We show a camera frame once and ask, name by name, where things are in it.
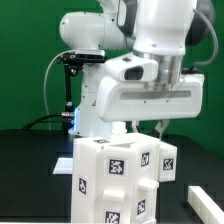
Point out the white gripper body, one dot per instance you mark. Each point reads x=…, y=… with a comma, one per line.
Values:
x=126, y=101

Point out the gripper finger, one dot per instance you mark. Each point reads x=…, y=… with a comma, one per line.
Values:
x=161, y=127
x=134, y=125

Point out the white cabinet door panel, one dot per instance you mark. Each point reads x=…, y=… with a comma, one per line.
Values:
x=146, y=180

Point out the white cabinet box body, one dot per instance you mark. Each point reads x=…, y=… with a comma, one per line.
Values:
x=85, y=157

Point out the white door panel front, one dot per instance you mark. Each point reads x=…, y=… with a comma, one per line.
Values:
x=114, y=184

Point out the white cabinet block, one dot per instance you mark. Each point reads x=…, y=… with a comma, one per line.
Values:
x=167, y=165

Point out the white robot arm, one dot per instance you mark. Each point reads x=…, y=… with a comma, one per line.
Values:
x=160, y=30

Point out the white marker sheet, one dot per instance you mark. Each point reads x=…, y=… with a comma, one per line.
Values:
x=63, y=166

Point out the white bar piece right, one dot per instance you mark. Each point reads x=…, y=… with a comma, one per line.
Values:
x=207, y=210

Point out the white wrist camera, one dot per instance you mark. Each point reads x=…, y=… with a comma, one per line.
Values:
x=131, y=68

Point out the black camera on stand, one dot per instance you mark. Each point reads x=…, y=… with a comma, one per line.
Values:
x=82, y=120

